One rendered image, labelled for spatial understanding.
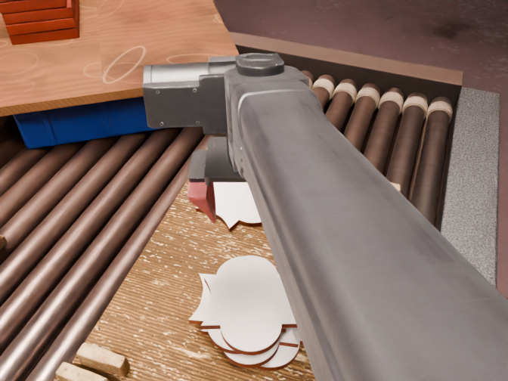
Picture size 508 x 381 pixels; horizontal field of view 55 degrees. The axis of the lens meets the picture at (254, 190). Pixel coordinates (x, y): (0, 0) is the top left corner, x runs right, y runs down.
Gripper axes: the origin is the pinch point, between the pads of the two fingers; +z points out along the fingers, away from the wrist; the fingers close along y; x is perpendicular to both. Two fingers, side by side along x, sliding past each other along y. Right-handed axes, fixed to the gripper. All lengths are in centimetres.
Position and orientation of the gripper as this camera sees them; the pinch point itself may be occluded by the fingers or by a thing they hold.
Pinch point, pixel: (255, 215)
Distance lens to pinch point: 57.3
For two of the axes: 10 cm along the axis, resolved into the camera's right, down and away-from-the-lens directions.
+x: 0.1, -7.1, 7.1
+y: 10.0, 0.0, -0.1
